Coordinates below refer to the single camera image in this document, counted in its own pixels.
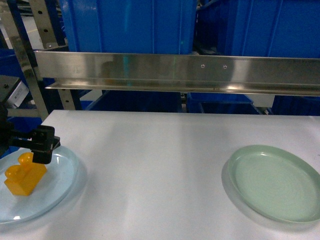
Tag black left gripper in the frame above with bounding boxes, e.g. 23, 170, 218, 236
0, 102, 61, 164

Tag yellow two-stud toy block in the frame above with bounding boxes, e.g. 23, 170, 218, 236
4, 152, 47, 196

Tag light blue plate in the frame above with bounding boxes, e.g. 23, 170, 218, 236
0, 146, 79, 226

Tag large blue bin left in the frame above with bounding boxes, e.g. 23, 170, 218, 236
59, 0, 197, 54

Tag large blue bin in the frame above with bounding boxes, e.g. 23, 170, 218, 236
59, 0, 197, 54
194, 0, 320, 60

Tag light green plate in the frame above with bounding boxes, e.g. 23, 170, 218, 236
227, 145, 320, 223

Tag large blue bin right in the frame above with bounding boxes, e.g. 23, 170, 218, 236
194, 0, 320, 60

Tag stainless steel shelf rail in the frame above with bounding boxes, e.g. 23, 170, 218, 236
35, 48, 320, 96

